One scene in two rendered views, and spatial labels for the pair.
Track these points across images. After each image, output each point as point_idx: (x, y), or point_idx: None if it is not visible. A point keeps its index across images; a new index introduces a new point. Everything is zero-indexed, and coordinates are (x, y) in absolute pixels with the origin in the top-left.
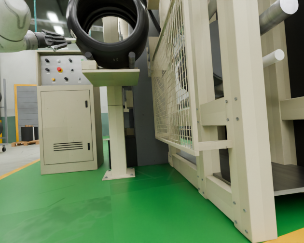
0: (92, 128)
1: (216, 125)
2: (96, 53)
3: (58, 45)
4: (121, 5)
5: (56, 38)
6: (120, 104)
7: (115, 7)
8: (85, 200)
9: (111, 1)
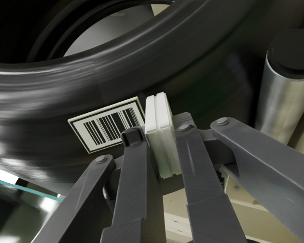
0: None
1: None
2: (272, 22)
3: (295, 177)
4: (43, 9)
5: (148, 193)
6: None
7: (39, 36)
8: None
9: (18, 32)
